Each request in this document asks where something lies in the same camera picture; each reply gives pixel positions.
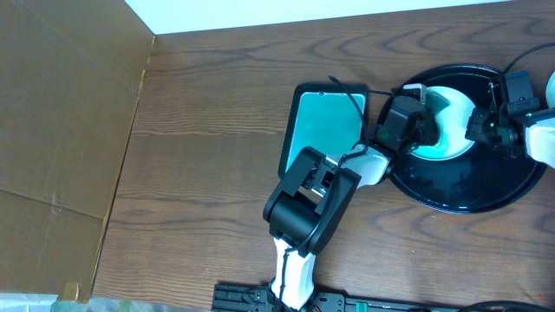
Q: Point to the white plate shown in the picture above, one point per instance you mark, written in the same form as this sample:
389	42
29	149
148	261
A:
550	91

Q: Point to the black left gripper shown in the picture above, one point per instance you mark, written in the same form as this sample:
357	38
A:
421	128

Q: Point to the brown cardboard panel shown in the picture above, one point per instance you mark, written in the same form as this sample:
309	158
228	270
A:
71	76

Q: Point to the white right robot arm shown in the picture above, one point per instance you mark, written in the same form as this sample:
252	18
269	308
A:
520	129

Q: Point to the round black tray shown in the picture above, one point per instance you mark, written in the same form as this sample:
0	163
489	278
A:
481	179

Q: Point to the black rectangular water tray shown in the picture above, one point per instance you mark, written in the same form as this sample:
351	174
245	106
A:
325	117

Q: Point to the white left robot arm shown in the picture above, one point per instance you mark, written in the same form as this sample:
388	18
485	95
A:
308	204

